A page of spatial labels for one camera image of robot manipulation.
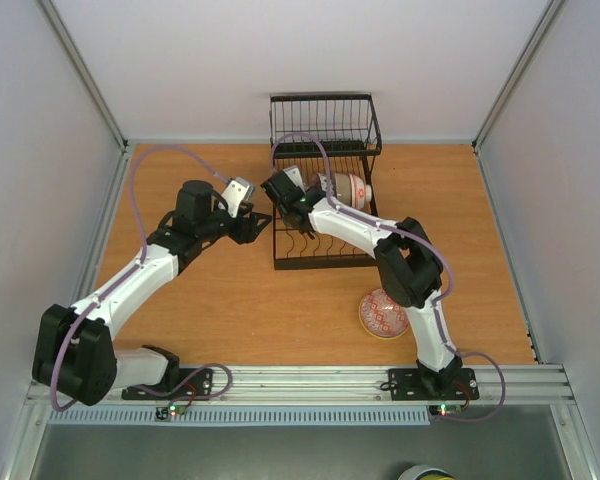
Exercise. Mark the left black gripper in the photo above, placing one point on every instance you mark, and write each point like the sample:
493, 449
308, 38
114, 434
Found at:
245, 235

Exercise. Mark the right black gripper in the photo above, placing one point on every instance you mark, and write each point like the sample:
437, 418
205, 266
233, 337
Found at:
282, 195

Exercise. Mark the orange floral patterned bowl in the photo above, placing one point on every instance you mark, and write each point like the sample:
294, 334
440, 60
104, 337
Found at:
361, 192

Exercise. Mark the blue chevron bowl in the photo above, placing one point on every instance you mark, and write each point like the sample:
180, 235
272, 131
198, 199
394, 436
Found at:
378, 307

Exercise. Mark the yellow dotted bowl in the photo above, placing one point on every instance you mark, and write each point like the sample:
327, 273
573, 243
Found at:
385, 331

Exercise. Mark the red dotted upturned bowl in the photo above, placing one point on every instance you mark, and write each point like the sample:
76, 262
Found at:
325, 182

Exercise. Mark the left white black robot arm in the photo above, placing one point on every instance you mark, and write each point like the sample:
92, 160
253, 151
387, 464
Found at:
74, 352

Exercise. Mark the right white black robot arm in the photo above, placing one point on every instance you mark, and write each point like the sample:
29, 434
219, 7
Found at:
410, 268

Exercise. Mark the left small circuit board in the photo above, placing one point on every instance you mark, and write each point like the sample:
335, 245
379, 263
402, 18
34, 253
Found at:
169, 413

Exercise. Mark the small circuit board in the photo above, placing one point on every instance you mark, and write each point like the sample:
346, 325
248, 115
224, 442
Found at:
169, 413
445, 410

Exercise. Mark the right small circuit board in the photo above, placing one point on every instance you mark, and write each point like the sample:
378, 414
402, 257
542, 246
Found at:
445, 410

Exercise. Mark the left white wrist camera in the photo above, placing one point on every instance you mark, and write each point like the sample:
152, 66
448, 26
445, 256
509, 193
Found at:
237, 191

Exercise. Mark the aluminium frame rail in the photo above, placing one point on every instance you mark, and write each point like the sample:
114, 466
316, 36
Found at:
360, 385

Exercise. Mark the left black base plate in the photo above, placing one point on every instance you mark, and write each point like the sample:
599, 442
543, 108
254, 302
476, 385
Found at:
189, 382

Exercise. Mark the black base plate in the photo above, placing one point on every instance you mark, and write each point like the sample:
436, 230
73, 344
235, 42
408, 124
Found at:
189, 382
406, 384

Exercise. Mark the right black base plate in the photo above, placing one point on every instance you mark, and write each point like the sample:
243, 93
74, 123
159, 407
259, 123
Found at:
406, 384

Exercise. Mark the grey slotted cable duct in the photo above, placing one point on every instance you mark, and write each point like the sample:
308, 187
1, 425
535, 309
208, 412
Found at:
248, 416

